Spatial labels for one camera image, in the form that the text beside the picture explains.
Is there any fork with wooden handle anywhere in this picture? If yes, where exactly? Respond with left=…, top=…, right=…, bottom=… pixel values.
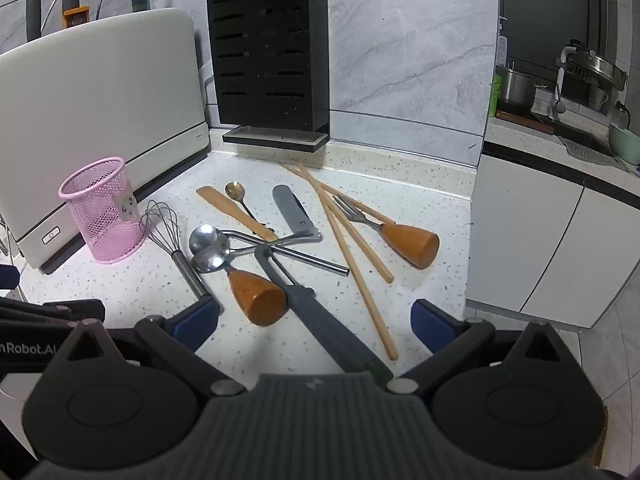
left=332, top=194, right=441, bottom=269
left=278, top=162, right=397, bottom=226

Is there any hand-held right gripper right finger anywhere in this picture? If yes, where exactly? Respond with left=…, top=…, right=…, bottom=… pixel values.
left=385, top=299, right=586, bottom=396

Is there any steel cooker with white handle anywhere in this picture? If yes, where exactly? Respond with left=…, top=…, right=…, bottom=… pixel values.
left=555, top=46, right=630, bottom=92

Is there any grey plastic kitchen tool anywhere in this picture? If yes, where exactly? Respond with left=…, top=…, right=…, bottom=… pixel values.
left=272, top=184, right=324, bottom=242

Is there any steel spoon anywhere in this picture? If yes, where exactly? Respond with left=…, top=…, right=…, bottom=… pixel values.
left=188, top=224, right=351, bottom=277

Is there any small orange kitchen gadget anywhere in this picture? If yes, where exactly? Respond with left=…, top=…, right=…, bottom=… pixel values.
left=62, top=6, right=92, bottom=28

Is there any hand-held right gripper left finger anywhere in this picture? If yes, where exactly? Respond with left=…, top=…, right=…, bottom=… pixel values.
left=42, top=296, right=247, bottom=397

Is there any steel pot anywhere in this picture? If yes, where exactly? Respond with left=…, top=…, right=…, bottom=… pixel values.
left=496, top=62, right=548, bottom=108

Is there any grey sink mat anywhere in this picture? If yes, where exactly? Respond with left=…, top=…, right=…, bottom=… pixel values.
left=557, top=135, right=626, bottom=167

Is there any dark grey peeler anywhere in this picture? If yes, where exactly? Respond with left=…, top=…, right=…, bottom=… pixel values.
left=254, top=244, right=395, bottom=387

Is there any wooden spatula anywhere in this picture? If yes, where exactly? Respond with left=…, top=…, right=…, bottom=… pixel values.
left=196, top=185, right=279, bottom=242

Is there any gold spoon with black handle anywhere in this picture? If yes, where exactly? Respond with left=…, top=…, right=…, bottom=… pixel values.
left=224, top=181, right=268, bottom=233

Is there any white cabinet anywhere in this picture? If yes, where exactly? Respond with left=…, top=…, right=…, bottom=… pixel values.
left=465, top=152, right=640, bottom=331

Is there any green bowl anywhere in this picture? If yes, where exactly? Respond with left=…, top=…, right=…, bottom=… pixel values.
left=608, top=122, right=640, bottom=167

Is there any grey utensil handle green cap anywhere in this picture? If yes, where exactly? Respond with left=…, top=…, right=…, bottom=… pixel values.
left=25, top=0, right=44, bottom=43

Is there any spoon with wooden handle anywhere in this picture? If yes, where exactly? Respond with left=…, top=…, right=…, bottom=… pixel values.
left=191, top=251, right=291, bottom=327

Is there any black knife block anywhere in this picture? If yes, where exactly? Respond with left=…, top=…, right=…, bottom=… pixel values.
left=206, top=0, right=331, bottom=153

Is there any steel whisk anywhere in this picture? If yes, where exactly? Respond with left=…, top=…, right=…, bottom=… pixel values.
left=140, top=200, right=217, bottom=307

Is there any green packet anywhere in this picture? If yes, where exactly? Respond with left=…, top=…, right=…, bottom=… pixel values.
left=489, top=72, right=504, bottom=118

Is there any wooden cutting board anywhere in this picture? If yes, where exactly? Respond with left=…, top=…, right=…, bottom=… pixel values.
left=496, top=110, right=556, bottom=134

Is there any pink mesh utensil holder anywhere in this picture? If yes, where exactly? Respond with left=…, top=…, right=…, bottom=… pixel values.
left=58, top=156, right=148, bottom=264

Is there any white countertop appliance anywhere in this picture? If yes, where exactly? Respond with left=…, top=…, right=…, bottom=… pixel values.
left=0, top=7, right=211, bottom=276

